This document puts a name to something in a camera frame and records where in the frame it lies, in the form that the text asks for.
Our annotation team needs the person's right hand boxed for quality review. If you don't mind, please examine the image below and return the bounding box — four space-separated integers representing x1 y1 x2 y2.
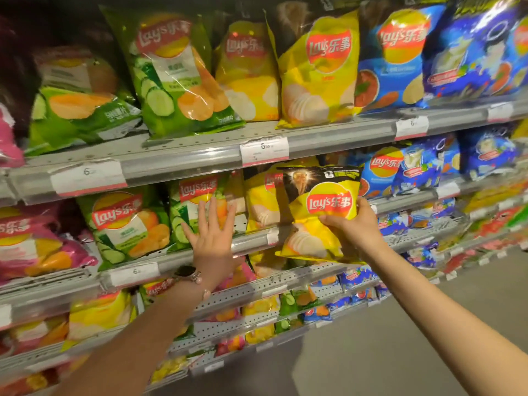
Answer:
318 196 387 256

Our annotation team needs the person's left hand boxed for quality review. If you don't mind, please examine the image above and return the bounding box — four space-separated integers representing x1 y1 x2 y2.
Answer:
181 196 244 292

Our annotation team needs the blue potato chips bag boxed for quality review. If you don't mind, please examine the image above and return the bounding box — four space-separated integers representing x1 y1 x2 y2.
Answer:
356 145 408 199
354 1 449 117

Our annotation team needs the person's right forearm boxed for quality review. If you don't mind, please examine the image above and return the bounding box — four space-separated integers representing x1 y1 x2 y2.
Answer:
365 239 528 396

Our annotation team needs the person's left forearm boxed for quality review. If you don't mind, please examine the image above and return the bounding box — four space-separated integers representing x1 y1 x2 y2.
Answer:
51 280 212 396

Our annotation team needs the black smart watch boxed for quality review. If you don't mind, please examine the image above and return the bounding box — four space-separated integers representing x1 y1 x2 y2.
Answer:
172 265 204 286

